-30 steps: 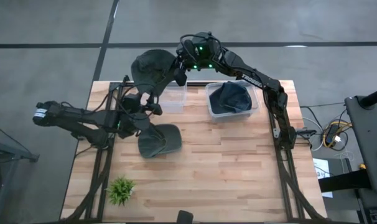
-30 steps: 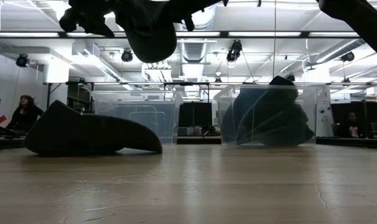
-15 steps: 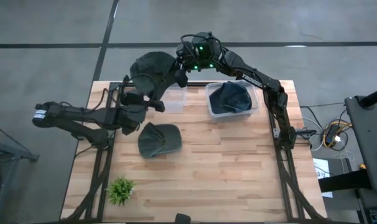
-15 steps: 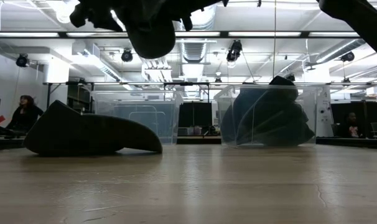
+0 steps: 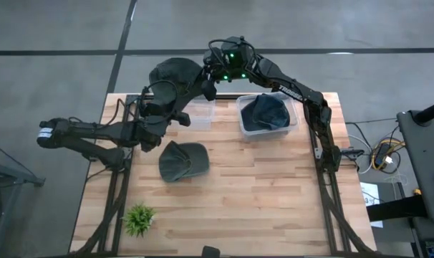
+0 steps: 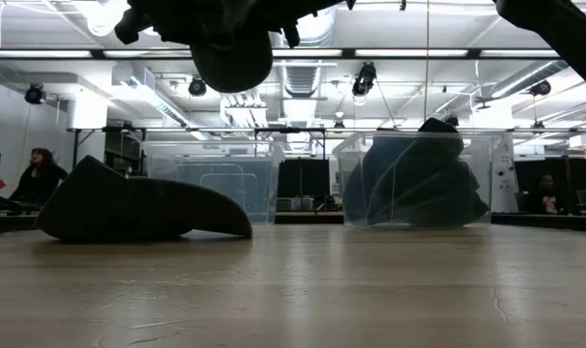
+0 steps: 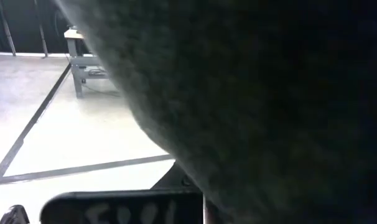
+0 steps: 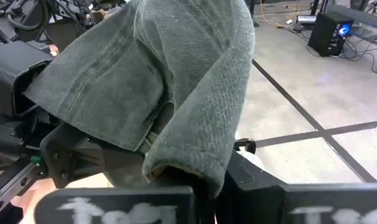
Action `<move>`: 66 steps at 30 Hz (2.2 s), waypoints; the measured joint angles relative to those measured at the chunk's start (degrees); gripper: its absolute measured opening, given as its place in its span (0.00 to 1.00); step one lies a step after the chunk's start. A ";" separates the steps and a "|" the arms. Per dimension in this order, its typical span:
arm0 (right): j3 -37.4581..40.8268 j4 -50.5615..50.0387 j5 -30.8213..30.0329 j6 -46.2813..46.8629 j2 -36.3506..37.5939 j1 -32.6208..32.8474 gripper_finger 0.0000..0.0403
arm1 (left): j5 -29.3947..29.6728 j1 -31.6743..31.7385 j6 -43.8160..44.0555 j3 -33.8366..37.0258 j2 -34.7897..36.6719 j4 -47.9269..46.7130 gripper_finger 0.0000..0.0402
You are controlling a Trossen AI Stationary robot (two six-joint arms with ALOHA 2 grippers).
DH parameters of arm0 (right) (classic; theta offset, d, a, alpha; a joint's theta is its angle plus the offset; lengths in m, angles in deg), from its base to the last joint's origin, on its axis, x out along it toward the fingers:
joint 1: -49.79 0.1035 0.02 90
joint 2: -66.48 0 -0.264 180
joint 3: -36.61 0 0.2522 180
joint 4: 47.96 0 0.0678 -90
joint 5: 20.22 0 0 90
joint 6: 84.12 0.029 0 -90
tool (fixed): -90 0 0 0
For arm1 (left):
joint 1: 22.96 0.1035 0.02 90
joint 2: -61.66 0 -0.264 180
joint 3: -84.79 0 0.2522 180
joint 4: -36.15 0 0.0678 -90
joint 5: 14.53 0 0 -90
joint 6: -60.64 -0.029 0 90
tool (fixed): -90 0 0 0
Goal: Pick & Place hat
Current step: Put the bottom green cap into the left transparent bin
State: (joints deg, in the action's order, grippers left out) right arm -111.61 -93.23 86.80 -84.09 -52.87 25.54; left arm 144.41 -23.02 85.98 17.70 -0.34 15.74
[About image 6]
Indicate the black ceiling spotlight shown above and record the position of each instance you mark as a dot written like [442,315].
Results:
[197,87]
[540,88]
[34,94]

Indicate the dark olive hat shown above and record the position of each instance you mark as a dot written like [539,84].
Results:
[128,208]
[232,63]

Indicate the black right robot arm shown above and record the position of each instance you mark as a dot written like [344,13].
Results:
[564,29]

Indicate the clear plastic bin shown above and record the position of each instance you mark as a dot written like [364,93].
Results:
[481,159]
[225,164]

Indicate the black partition screen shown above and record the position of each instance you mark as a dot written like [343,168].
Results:
[302,176]

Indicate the black overhead camera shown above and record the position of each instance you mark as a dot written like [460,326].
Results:
[364,79]

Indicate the white board panel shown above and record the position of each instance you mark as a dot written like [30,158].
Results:
[506,174]

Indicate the small dark hanging clip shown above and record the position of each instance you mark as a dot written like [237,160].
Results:
[403,5]

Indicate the thin black frame bar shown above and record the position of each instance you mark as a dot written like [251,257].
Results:
[293,129]

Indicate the overhead bar with light strips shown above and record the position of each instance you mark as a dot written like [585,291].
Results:
[348,53]

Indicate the black storage shelf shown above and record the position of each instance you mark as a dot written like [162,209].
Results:
[124,154]

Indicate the person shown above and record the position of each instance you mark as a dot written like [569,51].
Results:
[39,181]
[544,193]

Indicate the blue denim hat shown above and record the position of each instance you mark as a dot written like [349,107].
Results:
[433,183]

